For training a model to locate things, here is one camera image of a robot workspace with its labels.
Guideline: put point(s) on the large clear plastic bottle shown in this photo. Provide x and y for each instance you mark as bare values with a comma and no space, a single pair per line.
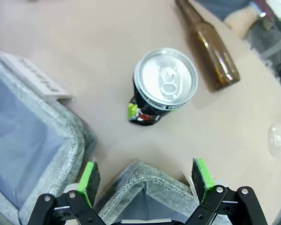
277,140

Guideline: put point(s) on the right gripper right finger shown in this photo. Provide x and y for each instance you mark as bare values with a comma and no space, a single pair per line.
203,180

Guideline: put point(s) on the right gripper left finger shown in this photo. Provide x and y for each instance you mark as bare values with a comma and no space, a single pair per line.
86,180

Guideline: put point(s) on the white label card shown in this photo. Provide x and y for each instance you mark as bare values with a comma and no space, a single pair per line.
188,181
37,77

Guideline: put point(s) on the brown glass bottle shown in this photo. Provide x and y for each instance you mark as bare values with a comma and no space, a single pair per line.
210,47

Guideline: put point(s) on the crushed black drink can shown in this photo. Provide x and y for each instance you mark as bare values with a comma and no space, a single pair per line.
166,77

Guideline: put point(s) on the grey fabric Can basket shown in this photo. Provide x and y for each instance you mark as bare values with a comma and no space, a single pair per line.
140,182

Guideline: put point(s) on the person's left hand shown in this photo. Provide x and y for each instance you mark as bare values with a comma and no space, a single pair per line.
241,21

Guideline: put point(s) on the grey fabric Plastic basket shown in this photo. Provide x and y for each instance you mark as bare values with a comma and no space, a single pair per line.
25,131

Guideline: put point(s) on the person in white jacket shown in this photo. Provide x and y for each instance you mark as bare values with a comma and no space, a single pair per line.
220,8

